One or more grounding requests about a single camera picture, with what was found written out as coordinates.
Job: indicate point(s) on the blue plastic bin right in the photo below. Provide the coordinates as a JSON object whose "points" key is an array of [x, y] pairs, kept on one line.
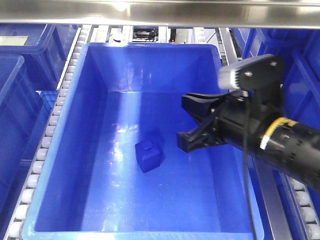
{"points": [[300, 50]]}

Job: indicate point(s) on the blue plastic bin left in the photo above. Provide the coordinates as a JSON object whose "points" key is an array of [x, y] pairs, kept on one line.
{"points": [[32, 58]]}

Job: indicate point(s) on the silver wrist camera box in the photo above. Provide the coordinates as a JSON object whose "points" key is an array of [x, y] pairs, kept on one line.
{"points": [[251, 73]]}

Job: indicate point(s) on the blue plastic target bin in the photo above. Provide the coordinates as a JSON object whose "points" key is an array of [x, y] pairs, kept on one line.
{"points": [[91, 186]]}

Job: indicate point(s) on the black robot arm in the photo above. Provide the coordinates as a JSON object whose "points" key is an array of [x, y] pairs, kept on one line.
{"points": [[291, 147]]}

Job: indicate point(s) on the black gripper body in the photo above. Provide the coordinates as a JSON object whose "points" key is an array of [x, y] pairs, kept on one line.
{"points": [[242, 121]]}

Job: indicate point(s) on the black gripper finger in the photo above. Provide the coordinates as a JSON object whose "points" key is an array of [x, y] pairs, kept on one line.
{"points": [[206, 135], [199, 106]]}

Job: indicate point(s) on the blue plastic bottle-shaped part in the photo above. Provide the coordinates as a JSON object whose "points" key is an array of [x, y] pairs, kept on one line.
{"points": [[148, 155]]}

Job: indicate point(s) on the steel shelf beam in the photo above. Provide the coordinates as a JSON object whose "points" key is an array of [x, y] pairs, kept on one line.
{"points": [[298, 14]]}

